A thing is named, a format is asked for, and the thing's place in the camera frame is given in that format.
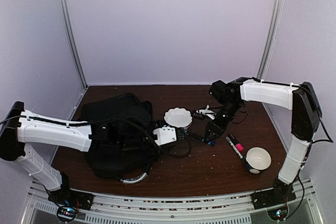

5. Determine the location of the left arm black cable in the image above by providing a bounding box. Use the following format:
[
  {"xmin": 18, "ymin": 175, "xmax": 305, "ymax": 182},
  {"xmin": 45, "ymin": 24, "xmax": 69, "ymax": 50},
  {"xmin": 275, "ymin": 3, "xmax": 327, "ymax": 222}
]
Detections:
[{"xmin": 89, "ymin": 118, "xmax": 194, "ymax": 159}]

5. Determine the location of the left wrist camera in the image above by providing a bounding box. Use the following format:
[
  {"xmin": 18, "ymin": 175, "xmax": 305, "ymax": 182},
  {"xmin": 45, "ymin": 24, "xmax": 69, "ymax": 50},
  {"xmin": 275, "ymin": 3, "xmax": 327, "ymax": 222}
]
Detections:
[{"xmin": 153, "ymin": 125, "xmax": 185, "ymax": 146}]

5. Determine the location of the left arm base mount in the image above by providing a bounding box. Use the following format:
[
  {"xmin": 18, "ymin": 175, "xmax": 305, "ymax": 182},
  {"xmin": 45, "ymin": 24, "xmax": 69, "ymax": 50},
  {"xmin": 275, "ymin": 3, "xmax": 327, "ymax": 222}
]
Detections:
[{"xmin": 46, "ymin": 189, "xmax": 94, "ymax": 223}]

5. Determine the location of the white and dark blue bowl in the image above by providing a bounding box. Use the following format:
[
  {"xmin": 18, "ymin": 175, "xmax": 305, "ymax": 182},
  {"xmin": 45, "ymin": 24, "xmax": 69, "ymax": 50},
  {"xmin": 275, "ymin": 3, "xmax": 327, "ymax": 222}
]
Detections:
[{"xmin": 245, "ymin": 147, "xmax": 272, "ymax": 174}]

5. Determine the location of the aluminium front rail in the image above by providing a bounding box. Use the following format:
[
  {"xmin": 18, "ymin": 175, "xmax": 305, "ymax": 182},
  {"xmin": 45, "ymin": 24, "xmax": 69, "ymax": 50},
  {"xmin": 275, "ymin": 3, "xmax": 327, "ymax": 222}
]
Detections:
[{"xmin": 18, "ymin": 179, "xmax": 327, "ymax": 223}]

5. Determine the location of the black student backpack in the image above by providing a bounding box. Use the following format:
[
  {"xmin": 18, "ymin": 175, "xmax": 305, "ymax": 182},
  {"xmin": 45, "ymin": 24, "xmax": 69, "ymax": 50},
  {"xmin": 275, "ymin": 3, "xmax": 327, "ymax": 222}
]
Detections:
[{"xmin": 80, "ymin": 93, "xmax": 161, "ymax": 185}]

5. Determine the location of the right aluminium corner post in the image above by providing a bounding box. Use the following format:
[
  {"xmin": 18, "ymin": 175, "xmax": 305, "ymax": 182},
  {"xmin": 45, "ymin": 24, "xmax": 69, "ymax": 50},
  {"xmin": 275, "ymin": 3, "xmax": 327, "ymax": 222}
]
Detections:
[{"xmin": 253, "ymin": 0, "xmax": 287, "ymax": 80}]

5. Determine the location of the blue highlighter marker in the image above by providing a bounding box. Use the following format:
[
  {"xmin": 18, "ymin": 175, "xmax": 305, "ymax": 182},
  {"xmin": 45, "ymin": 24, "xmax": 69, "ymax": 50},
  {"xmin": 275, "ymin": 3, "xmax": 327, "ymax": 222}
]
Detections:
[{"xmin": 188, "ymin": 131, "xmax": 207, "ymax": 143}]

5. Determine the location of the aluminium corner post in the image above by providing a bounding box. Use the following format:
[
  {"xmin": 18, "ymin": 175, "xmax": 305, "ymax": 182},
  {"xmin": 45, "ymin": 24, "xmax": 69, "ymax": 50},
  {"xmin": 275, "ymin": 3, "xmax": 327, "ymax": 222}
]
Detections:
[
  {"xmin": 54, "ymin": 0, "xmax": 89, "ymax": 88},
  {"xmin": 253, "ymin": 0, "xmax": 287, "ymax": 80}
]

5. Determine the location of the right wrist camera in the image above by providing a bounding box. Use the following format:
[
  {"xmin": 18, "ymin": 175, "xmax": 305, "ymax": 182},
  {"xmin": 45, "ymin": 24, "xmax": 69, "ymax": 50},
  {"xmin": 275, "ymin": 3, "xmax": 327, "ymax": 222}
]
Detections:
[{"xmin": 192, "ymin": 105, "xmax": 216, "ymax": 120}]

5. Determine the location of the pink highlighter marker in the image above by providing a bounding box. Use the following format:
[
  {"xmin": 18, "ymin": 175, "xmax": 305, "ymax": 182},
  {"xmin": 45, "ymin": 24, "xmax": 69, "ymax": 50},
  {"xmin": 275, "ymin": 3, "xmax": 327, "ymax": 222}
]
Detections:
[{"xmin": 228, "ymin": 133, "xmax": 244, "ymax": 153}]

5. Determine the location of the left aluminium corner post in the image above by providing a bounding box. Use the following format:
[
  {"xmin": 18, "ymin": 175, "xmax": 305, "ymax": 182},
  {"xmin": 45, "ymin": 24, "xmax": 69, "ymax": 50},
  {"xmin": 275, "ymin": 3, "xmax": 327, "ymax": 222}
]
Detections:
[{"xmin": 54, "ymin": 0, "xmax": 89, "ymax": 88}]

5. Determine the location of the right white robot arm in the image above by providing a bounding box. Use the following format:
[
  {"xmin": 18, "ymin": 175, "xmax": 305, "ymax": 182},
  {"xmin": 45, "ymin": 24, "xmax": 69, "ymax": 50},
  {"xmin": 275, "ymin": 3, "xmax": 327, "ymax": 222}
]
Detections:
[{"xmin": 203, "ymin": 77, "xmax": 324, "ymax": 204}]

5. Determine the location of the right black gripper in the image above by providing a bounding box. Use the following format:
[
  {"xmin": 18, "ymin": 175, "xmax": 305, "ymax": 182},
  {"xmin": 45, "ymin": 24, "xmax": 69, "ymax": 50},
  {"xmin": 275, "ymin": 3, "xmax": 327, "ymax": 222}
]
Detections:
[{"xmin": 204, "ymin": 100, "xmax": 242, "ymax": 144}]

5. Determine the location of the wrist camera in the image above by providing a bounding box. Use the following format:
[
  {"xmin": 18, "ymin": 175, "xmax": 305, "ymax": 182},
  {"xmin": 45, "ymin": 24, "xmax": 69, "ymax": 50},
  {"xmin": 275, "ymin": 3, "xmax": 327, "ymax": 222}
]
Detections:
[
  {"xmin": 153, "ymin": 125, "xmax": 185, "ymax": 146},
  {"xmin": 192, "ymin": 105, "xmax": 216, "ymax": 120}
]

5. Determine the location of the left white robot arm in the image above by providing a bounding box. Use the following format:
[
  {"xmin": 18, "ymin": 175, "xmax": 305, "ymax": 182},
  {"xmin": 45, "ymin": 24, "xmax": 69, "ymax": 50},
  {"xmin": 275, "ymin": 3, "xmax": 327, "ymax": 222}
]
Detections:
[{"xmin": 1, "ymin": 94, "xmax": 165, "ymax": 205}]

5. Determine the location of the white fluted ceramic bowl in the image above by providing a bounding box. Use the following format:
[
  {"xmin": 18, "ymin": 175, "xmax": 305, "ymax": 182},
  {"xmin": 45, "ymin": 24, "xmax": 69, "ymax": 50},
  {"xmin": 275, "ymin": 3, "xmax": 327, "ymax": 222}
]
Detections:
[{"xmin": 163, "ymin": 108, "xmax": 192, "ymax": 131}]

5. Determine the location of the white marker pen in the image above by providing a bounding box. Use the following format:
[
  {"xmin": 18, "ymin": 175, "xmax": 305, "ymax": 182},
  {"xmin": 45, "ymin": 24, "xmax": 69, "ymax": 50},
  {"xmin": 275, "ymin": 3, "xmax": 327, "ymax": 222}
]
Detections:
[{"xmin": 226, "ymin": 136, "xmax": 244, "ymax": 160}]

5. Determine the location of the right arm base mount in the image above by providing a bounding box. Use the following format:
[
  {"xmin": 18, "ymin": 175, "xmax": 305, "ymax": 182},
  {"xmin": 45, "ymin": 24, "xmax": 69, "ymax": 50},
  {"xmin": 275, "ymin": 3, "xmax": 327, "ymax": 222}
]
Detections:
[{"xmin": 251, "ymin": 189, "xmax": 296, "ymax": 222}]

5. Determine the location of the blue capped white pen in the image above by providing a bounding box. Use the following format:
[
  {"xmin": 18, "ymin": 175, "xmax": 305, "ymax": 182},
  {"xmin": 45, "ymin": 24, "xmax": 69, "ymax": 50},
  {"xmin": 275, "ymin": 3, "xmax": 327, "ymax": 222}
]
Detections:
[{"xmin": 207, "ymin": 140, "xmax": 216, "ymax": 146}]

